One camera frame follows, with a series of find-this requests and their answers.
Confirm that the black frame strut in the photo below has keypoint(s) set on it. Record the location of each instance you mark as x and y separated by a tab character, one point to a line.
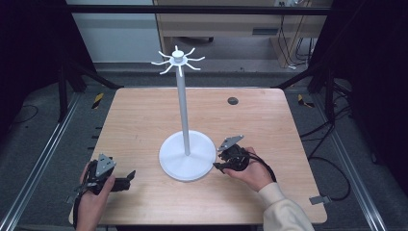
80	75
308	78

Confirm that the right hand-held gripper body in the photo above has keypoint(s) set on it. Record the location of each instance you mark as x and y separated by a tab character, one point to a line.
235	157

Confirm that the yellow black tape marker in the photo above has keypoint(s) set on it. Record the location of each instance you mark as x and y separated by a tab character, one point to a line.
97	100
303	101

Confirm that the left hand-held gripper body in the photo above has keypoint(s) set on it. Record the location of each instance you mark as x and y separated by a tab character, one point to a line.
104	165

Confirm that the grey metal bracket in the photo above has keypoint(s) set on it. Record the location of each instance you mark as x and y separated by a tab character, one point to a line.
319	200

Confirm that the person's right hand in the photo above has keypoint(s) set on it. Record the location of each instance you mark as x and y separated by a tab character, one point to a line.
253	173

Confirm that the person's left hand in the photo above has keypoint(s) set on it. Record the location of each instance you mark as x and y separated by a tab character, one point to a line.
93	205

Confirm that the aluminium floor rail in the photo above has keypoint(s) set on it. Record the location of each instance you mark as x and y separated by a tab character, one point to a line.
35	166
352	173

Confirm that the black horizontal frame bar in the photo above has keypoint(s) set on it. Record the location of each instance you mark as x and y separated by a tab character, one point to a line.
192	9

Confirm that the white cabinet panel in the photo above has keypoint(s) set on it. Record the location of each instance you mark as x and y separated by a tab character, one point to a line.
115	35

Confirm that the white hook stand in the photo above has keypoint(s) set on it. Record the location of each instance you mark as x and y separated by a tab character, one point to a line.
187	160

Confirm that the dark round table grommet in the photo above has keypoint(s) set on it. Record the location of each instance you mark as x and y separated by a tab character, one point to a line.
233	101

